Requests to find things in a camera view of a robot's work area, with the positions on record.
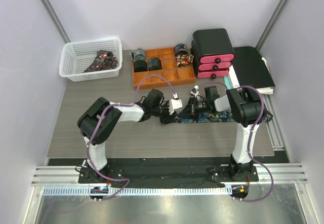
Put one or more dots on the white paper box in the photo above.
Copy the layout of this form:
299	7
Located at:
233	78

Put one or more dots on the white slotted cable duct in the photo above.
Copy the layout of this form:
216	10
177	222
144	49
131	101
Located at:
100	191

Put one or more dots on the blue floral rolled tie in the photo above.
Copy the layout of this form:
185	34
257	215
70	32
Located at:
180	49

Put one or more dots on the dark blue rolled tie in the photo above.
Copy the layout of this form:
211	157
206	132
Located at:
154	63

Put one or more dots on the grey rolled tie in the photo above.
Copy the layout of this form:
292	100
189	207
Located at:
138	54

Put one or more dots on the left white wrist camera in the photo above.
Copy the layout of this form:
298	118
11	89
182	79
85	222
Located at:
174	104

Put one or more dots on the blue snail pattern tie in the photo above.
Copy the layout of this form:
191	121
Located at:
207	117

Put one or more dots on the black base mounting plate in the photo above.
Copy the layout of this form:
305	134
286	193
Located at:
169	173

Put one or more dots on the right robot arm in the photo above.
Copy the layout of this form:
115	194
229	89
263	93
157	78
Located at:
247	108

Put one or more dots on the white plastic basket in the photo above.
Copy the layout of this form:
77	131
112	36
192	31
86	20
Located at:
76	57

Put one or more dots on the black pink drawer unit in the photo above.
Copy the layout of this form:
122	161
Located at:
213	53

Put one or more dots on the orange wooden divider tray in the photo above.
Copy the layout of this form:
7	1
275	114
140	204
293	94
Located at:
169	74

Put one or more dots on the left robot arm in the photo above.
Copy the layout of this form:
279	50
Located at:
100	119

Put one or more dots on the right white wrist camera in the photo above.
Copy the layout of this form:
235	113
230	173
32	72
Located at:
194	92

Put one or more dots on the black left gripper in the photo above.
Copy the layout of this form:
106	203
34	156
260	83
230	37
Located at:
169	118

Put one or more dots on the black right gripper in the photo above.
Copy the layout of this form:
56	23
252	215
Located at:
190	110

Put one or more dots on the orange floral rolled tie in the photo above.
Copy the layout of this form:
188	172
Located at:
184	60

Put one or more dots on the black rolled tie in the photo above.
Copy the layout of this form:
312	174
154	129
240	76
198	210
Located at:
140	66

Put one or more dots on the teal round pad packet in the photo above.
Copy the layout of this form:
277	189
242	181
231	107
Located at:
228	82

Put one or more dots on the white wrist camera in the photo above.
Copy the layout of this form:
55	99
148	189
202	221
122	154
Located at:
194	92
174	104

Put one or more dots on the aluminium frame rail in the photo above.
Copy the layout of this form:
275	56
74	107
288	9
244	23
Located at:
276	173

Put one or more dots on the dark red dotted tie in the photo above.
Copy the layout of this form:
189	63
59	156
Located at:
105	60

